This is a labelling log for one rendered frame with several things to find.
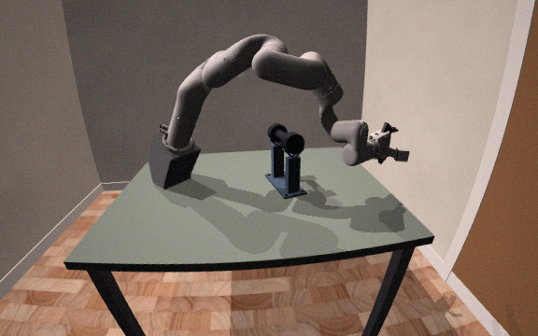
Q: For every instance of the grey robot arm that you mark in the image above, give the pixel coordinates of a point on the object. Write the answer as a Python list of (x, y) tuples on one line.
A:
[(270, 63)]

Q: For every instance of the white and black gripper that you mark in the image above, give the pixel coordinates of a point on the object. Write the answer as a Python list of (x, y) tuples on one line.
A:
[(382, 137)]

